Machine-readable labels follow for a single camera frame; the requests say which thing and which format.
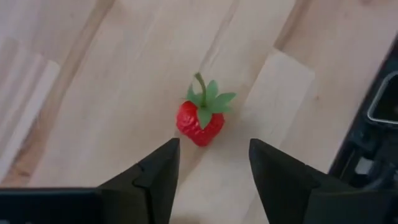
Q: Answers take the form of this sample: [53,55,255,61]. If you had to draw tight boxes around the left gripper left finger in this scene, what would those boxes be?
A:
[0,138,182,224]

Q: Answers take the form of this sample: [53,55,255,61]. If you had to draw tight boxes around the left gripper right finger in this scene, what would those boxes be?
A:
[248,138,398,224]

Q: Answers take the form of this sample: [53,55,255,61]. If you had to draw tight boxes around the red strawberry with green calyx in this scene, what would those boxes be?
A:
[175,72,238,148]

